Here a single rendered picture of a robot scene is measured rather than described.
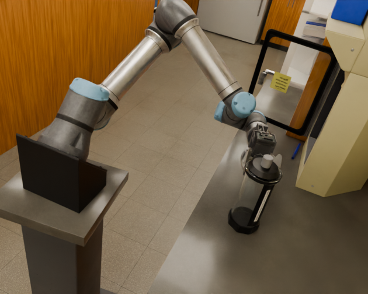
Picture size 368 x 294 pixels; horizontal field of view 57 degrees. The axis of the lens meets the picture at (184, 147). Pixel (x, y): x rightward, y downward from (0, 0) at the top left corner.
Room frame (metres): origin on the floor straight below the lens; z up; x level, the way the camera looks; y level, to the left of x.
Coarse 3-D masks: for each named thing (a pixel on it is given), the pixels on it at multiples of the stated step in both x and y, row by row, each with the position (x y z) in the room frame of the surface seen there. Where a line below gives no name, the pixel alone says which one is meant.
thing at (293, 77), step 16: (272, 48) 1.44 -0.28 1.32; (288, 48) 1.41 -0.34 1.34; (304, 48) 1.39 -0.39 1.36; (272, 64) 1.43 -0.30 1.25; (288, 64) 1.40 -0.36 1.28; (304, 64) 1.38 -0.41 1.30; (320, 64) 1.35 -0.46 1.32; (272, 80) 1.42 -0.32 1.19; (288, 80) 1.39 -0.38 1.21; (304, 80) 1.37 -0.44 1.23; (320, 80) 1.34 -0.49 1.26; (256, 96) 1.44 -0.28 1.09; (272, 96) 1.41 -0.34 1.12; (288, 96) 1.38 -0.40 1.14; (304, 96) 1.36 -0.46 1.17; (272, 112) 1.40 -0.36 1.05; (288, 112) 1.37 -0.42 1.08; (304, 112) 1.34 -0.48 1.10
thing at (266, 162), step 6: (264, 156) 0.78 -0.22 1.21; (270, 156) 0.79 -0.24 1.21; (252, 162) 0.78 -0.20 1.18; (258, 162) 0.79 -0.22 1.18; (264, 162) 0.77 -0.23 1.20; (270, 162) 0.77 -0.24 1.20; (252, 168) 0.76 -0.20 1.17; (258, 168) 0.76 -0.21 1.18; (264, 168) 0.77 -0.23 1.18; (270, 168) 0.77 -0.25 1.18; (276, 168) 0.78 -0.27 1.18; (258, 174) 0.74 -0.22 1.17; (264, 174) 0.74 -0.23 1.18; (270, 174) 0.75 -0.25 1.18; (276, 174) 0.76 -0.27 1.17
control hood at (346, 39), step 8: (328, 16) 1.29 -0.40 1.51; (328, 24) 1.13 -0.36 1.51; (336, 24) 1.16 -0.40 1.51; (344, 24) 1.19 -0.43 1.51; (352, 24) 1.21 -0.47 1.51; (328, 32) 1.06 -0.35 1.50; (336, 32) 1.05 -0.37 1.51; (344, 32) 1.07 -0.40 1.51; (352, 32) 1.10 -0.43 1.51; (360, 32) 1.12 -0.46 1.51; (328, 40) 1.06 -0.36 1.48; (336, 40) 1.05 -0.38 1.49; (344, 40) 1.04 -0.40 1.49; (352, 40) 1.04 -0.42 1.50; (360, 40) 1.03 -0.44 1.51; (336, 48) 1.04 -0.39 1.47; (344, 48) 1.04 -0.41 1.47; (352, 48) 1.03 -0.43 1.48; (360, 48) 1.03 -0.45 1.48; (336, 56) 1.04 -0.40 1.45; (344, 56) 1.04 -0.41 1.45; (352, 56) 1.03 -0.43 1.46; (344, 64) 1.03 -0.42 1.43; (352, 64) 1.03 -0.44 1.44
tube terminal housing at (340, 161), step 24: (360, 72) 1.02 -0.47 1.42; (360, 96) 1.01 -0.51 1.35; (336, 120) 1.02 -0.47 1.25; (360, 120) 1.00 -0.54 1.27; (336, 144) 1.01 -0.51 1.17; (360, 144) 1.02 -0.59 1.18; (312, 168) 1.02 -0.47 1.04; (336, 168) 1.00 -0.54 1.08; (360, 168) 1.05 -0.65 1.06; (312, 192) 1.01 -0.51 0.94; (336, 192) 1.03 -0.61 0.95
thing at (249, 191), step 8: (248, 160) 0.81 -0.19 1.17; (248, 168) 0.77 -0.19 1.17; (248, 176) 0.75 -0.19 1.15; (256, 176) 0.74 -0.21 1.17; (280, 176) 0.76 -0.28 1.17; (248, 184) 0.75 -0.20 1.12; (256, 184) 0.74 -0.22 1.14; (264, 184) 0.73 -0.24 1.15; (240, 192) 0.77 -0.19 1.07; (248, 192) 0.75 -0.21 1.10; (256, 192) 0.74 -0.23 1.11; (240, 200) 0.76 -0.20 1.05; (248, 200) 0.74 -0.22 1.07; (256, 200) 0.74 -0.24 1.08; (232, 208) 0.78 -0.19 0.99; (240, 208) 0.75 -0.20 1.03; (248, 208) 0.74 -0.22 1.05; (232, 216) 0.76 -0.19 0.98; (240, 216) 0.74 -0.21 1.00; (248, 216) 0.74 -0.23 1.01; (240, 224) 0.74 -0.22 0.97
